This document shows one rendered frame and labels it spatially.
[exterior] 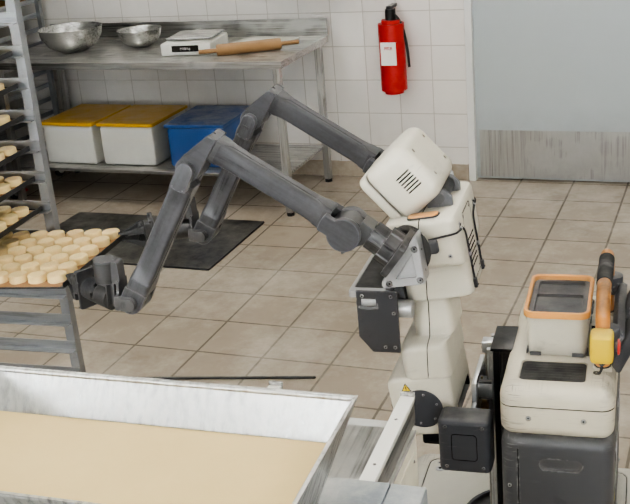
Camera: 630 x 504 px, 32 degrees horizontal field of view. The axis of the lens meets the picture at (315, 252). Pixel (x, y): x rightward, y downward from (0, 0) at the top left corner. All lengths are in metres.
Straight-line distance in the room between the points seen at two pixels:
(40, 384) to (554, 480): 1.36
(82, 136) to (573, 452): 4.69
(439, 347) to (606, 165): 3.84
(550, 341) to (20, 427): 1.40
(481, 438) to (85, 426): 1.30
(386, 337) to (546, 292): 0.41
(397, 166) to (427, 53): 3.92
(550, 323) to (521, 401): 0.21
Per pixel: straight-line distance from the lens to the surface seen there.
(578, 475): 2.56
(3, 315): 3.48
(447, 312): 2.64
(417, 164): 2.48
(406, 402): 2.24
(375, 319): 2.61
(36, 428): 1.56
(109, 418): 1.54
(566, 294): 2.67
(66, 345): 3.41
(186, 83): 7.00
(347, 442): 2.24
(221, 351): 4.59
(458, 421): 2.61
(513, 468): 2.57
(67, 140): 6.78
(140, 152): 6.53
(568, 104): 6.30
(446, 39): 6.33
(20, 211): 3.21
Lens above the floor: 2.00
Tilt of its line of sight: 21 degrees down
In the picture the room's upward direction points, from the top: 5 degrees counter-clockwise
